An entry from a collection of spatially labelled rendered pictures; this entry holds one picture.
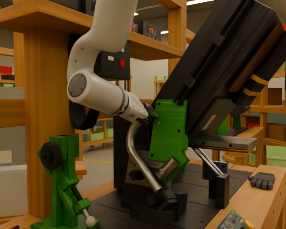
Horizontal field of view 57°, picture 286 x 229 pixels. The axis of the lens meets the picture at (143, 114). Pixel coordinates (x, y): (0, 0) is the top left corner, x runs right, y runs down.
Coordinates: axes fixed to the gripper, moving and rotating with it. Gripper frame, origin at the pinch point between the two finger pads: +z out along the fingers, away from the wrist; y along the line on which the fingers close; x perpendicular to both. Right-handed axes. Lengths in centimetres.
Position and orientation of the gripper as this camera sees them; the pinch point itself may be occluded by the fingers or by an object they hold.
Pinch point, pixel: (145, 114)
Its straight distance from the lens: 89.7
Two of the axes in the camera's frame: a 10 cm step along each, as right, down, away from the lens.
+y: -4.8, -7.2, 5.0
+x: -7.0, 6.6, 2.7
